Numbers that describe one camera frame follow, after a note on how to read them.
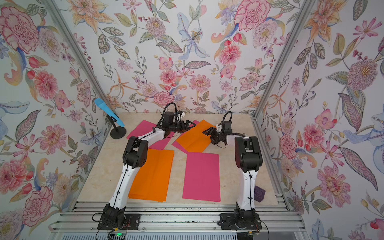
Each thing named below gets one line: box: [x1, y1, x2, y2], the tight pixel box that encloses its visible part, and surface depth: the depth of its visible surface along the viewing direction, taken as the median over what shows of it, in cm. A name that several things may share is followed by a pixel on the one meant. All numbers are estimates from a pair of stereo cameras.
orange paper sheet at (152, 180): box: [128, 148, 175, 203], surface depth 89 cm
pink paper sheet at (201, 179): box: [182, 152, 221, 202], surface depth 91 cm
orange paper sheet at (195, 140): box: [175, 119, 216, 153], surface depth 106 cm
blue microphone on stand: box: [94, 98, 127, 139], surface depth 100 cm
